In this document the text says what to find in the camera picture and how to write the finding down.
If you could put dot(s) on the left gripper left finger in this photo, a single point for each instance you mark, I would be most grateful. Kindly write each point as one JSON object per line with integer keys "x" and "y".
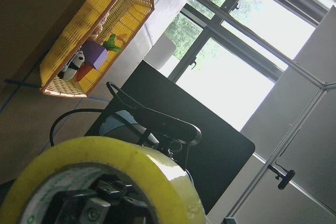
{"x": 78, "y": 206}

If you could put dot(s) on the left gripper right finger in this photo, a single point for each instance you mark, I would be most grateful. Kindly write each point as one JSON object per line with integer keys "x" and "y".
{"x": 127, "y": 204}

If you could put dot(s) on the yellow tape roll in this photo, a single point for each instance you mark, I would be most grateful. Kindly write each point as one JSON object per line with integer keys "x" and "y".
{"x": 76, "y": 164}

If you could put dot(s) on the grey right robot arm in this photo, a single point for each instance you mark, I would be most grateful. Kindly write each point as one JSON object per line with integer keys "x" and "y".
{"x": 122, "y": 125}

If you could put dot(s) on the yellow plastic basket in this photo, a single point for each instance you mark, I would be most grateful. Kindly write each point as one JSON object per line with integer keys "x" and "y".
{"x": 125, "y": 19}

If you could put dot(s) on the black monitor panel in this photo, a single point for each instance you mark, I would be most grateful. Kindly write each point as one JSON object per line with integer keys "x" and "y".
{"x": 214, "y": 152}

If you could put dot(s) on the toy panda figure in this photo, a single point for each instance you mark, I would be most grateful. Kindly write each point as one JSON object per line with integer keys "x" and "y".
{"x": 71, "y": 68}

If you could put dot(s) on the toy carrot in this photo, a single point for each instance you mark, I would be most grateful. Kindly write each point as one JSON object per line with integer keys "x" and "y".
{"x": 109, "y": 46}

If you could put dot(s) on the purple foam block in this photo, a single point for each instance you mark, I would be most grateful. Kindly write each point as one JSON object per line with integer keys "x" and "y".
{"x": 95, "y": 54}

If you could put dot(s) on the toy croissant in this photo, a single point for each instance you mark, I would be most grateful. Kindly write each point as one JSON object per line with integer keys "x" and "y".
{"x": 98, "y": 29}

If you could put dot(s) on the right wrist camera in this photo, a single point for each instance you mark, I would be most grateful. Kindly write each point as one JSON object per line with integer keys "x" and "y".
{"x": 161, "y": 129}

